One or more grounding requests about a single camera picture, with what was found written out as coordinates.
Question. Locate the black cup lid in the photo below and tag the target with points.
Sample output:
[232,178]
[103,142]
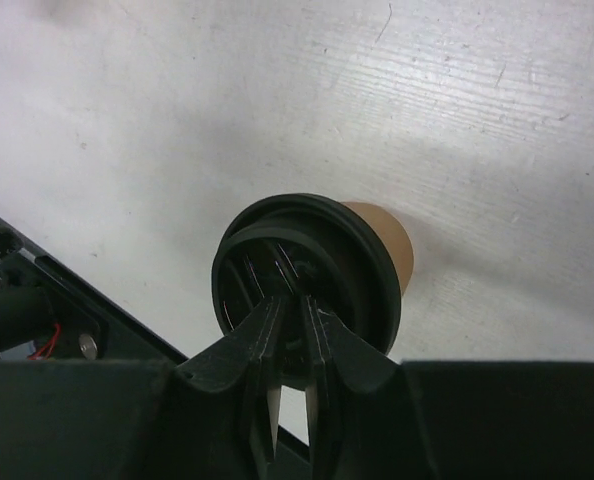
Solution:
[306,244]

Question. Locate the single brown paper cup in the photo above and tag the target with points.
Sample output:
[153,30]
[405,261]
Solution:
[392,234]

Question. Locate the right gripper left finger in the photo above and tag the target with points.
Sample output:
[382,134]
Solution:
[234,387]

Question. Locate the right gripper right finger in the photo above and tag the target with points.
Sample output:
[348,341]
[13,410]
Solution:
[352,398]

